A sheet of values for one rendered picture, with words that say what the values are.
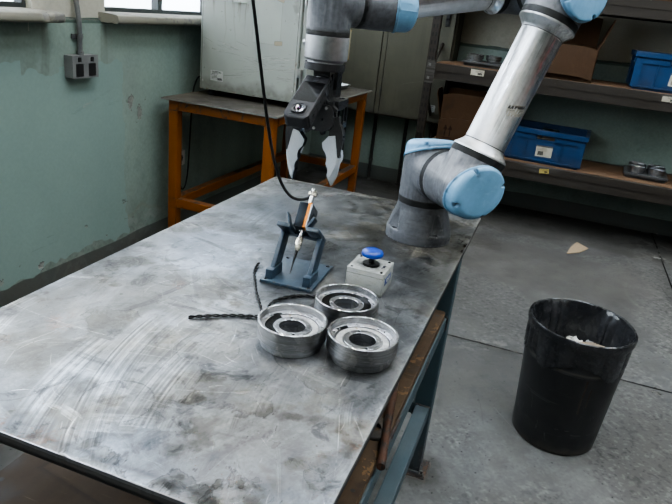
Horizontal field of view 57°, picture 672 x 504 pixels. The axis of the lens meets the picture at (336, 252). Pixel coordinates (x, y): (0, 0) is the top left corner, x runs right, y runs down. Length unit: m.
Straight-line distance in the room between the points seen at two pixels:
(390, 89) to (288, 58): 1.73
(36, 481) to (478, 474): 1.34
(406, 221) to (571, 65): 2.99
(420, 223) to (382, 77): 3.43
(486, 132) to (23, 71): 1.85
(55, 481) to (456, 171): 0.89
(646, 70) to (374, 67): 1.80
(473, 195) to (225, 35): 2.23
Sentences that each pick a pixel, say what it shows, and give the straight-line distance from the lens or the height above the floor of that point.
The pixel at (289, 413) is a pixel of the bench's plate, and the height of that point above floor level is 0.80.
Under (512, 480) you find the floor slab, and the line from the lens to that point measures 2.09.
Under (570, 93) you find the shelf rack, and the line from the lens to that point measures 4.24.
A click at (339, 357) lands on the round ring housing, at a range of 0.90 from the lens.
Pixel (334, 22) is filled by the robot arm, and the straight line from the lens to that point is 1.09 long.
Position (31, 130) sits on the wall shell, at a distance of 2.70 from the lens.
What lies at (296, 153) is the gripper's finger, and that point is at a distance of 1.14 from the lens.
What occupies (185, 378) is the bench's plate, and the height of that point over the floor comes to 0.80.
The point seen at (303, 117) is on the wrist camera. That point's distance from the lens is 1.04.
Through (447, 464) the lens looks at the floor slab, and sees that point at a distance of 2.08.
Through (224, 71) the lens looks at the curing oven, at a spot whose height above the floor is 0.91.
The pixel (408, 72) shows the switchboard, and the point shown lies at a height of 0.89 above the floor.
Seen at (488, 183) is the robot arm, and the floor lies 0.99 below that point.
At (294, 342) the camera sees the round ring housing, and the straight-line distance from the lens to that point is 0.90.
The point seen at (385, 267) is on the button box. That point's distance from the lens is 1.15.
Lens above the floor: 1.28
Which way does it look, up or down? 21 degrees down
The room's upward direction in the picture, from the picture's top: 7 degrees clockwise
